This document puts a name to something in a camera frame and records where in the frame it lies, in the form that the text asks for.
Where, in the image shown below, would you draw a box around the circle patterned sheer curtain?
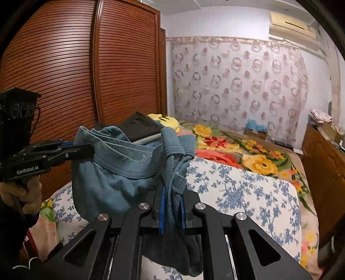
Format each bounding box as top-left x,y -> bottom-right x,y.
170,37 -> 309,145

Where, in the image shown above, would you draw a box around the colourful floral blanket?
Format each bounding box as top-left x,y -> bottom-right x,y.
25,123 -> 322,279

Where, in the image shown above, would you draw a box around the white wall air conditioner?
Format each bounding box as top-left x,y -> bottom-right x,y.
269,12 -> 320,51

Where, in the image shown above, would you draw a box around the folded black garment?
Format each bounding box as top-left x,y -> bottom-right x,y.
91,111 -> 164,143

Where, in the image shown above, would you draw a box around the cardboard box on sideboard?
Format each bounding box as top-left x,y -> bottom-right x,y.
322,123 -> 343,143

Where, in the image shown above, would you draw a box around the folded grey garment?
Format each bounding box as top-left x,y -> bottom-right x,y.
133,133 -> 161,145

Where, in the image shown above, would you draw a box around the blue item by curtain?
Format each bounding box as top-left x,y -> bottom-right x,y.
246,118 -> 267,133

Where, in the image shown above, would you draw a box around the folded patterned cloth on sideboard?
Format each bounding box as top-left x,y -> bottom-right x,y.
308,109 -> 333,127

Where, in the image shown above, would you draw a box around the teal blue pants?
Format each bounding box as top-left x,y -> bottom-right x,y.
71,126 -> 203,277

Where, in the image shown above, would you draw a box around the blue floral white bedspread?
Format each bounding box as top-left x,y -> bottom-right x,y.
51,157 -> 302,279

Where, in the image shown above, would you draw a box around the gloved left hand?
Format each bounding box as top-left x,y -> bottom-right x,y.
1,176 -> 42,215

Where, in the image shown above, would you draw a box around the yellow plush toy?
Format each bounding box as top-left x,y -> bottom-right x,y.
147,114 -> 180,133

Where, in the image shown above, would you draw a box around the brown louvred wooden wardrobe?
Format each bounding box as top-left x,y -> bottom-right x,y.
0,0 -> 169,200

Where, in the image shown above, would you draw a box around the brown wooden sideboard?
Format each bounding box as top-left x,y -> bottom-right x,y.
302,125 -> 344,246

